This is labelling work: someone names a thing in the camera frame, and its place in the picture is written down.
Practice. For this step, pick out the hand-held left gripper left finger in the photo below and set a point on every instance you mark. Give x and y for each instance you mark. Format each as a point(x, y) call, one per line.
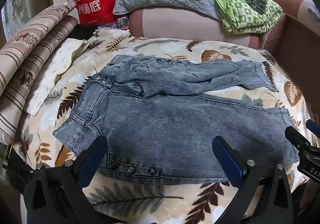
point(90, 161)

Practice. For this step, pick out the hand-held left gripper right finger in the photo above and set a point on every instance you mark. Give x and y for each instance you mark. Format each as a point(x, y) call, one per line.
point(227, 161)

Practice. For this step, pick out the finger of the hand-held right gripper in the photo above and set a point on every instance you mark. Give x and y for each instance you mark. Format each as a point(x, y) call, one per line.
point(313, 127)
point(296, 139)

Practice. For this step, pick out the leaf print blanket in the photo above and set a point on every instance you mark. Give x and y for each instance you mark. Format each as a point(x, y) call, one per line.
point(150, 204)

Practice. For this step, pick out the brown cardboard box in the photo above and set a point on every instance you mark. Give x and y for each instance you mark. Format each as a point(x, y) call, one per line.
point(297, 46)

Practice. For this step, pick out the white small print pillow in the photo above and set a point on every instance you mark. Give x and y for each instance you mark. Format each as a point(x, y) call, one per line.
point(55, 68)

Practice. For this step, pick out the brown striped folded quilt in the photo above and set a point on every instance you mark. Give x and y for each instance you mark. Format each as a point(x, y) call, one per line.
point(30, 63)

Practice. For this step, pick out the green patterned blanket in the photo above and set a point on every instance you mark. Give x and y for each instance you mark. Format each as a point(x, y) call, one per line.
point(245, 16)

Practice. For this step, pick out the colourful snack packet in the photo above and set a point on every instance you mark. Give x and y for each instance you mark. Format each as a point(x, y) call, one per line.
point(120, 25)

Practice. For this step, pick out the pink sofa cushion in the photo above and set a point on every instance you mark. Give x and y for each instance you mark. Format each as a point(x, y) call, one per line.
point(175, 23)

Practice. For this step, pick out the wooden door with patterned glass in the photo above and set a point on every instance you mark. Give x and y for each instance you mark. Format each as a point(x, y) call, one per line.
point(13, 13)

